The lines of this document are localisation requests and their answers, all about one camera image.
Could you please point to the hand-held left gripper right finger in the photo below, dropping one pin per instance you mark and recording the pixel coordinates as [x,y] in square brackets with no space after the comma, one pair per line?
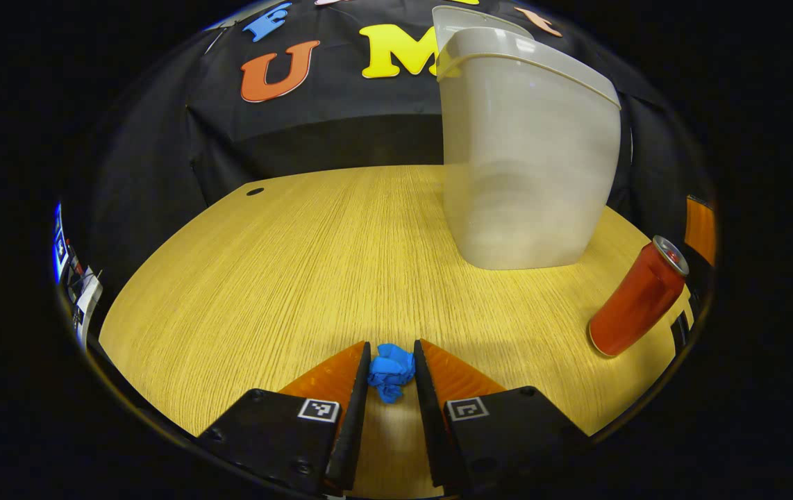
[430,423]

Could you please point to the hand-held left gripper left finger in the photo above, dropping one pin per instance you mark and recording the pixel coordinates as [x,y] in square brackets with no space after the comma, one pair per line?
[356,423]

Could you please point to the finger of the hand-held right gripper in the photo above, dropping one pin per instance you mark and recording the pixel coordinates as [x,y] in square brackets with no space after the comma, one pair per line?
[700,229]

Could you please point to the blue paper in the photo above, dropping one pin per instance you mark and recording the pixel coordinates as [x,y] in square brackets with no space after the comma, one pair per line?
[389,371]

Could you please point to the red pop can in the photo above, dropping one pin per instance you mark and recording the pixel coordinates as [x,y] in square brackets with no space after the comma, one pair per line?
[636,298]

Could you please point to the white desktop garbage bin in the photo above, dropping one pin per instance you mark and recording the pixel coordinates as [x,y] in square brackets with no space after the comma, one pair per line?
[528,173]

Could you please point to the black backdrop cloth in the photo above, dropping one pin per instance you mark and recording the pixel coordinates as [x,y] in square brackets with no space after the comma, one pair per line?
[327,132]

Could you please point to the computer monitor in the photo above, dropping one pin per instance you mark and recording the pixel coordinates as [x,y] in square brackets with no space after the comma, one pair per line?
[60,243]

